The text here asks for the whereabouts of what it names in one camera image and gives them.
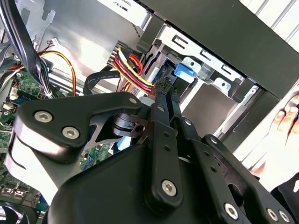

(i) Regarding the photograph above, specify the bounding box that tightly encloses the person's hand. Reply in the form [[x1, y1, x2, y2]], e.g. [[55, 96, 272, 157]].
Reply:
[[253, 93, 299, 187]]

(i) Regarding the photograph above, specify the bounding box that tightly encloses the hard disk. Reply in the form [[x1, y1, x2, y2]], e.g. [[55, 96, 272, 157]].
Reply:
[[149, 58, 197, 84]]

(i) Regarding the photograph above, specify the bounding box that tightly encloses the black data wire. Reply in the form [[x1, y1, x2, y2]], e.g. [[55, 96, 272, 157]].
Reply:
[[83, 70, 122, 96]]

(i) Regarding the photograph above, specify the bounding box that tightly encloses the red yellow black power wire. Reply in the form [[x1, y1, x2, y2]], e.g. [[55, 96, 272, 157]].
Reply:
[[106, 41, 175, 96]]

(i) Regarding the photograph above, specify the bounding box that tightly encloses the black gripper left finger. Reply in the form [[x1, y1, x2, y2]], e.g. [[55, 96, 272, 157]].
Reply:
[[4, 78, 185, 212]]

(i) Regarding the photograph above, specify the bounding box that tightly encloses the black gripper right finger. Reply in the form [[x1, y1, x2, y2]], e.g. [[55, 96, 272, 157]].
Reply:
[[167, 79, 296, 224]]

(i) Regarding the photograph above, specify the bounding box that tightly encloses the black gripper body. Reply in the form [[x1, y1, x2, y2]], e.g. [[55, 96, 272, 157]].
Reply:
[[46, 143, 224, 224]]

